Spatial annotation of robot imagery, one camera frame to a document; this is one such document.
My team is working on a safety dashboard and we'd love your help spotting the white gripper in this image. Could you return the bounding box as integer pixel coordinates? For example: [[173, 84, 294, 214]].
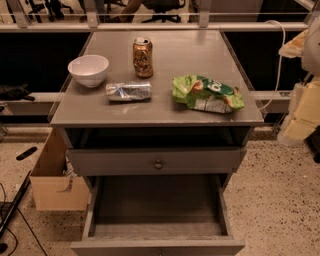
[[277, 76, 320, 146]]

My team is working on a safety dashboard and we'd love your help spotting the green rice chip bag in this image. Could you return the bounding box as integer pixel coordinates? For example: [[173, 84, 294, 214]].
[[172, 75, 244, 114]]

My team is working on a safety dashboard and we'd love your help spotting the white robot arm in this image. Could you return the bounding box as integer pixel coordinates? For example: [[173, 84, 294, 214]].
[[277, 17, 320, 146]]

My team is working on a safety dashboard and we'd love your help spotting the grey drawer cabinet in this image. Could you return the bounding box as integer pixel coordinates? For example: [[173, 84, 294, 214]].
[[47, 29, 265, 256]]

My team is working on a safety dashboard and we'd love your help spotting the round drawer knob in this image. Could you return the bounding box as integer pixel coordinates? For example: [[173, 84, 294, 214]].
[[154, 160, 163, 170]]

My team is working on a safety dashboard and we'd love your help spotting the open middle drawer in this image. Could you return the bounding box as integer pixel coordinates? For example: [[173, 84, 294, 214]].
[[71, 175, 245, 256]]

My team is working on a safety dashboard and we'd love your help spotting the closed top drawer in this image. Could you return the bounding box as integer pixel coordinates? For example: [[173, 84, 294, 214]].
[[66, 147, 246, 176]]

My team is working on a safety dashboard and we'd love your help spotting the black bag on ledge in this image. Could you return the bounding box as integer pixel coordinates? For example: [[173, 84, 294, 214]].
[[0, 83, 35, 101]]

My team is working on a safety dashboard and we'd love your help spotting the silver can lying down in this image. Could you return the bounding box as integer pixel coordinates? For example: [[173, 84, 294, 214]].
[[106, 81, 152, 102]]

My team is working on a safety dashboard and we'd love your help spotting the gold soda can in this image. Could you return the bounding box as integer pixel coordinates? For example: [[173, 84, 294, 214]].
[[133, 37, 153, 78]]

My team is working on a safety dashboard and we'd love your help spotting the black office chair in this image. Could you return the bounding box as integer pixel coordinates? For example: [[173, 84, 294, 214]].
[[141, 0, 186, 23]]

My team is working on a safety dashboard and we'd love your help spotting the white bowl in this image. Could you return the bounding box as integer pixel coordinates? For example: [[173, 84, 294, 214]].
[[68, 55, 109, 88]]

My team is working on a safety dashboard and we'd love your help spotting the cardboard box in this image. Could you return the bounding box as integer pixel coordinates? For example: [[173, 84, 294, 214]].
[[30, 129, 90, 211]]

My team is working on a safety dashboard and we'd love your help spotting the black remote on floor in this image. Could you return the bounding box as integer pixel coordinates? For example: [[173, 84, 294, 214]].
[[16, 146, 37, 161]]

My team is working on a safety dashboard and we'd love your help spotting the metal railing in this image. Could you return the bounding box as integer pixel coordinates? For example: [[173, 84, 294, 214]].
[[0, 0, 320, 33]]

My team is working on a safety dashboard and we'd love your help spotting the white cable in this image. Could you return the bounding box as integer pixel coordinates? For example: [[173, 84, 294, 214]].
[[258, 19, 287, 113]]

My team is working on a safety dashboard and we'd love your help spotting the black cable on floor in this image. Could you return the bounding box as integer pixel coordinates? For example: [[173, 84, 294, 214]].
[[0, 181, 49, 256]]

